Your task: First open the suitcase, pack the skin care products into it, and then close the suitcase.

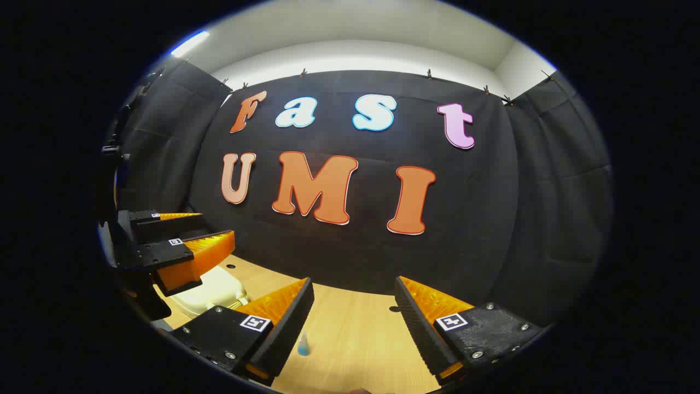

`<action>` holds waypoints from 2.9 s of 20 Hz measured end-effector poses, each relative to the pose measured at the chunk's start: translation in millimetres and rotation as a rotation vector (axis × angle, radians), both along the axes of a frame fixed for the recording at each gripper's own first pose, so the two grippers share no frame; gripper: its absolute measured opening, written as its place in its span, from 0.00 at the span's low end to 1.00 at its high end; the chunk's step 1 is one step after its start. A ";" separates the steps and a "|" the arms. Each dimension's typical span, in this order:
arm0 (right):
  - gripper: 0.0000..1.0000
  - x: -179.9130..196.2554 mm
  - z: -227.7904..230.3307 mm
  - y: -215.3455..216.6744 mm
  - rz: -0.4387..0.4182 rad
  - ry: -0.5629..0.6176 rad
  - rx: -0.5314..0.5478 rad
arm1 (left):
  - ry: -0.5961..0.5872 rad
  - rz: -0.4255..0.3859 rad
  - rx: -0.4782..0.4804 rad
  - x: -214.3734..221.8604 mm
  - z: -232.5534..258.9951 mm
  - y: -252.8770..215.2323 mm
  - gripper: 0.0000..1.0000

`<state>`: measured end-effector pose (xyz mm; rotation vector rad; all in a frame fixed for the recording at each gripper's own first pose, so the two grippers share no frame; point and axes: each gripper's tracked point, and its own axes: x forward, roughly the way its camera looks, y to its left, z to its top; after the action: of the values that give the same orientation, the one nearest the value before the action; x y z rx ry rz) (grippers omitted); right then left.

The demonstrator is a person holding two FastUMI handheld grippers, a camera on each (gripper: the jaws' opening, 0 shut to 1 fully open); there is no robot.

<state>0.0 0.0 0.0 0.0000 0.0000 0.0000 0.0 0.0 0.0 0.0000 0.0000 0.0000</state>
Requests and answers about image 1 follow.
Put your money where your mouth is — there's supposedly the cream suitcase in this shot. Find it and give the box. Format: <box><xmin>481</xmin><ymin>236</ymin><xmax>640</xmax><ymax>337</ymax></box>
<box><xmin>171</xmin><ymin>265</ymin><xmax>251</xmax><ymax>318</ymax></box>

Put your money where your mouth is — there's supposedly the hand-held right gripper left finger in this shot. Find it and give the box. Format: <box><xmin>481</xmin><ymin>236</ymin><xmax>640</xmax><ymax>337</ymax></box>
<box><xmin>168</xmin><ymin>277</ymin><xmax>316</xmax><ymax>386</ymax></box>

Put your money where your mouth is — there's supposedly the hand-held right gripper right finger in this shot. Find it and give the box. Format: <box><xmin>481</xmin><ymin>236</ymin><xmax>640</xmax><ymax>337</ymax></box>
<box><xmin>394</xmin><ymin>276</ymin><xmax>549</xmax><ymax>386</ymax></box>

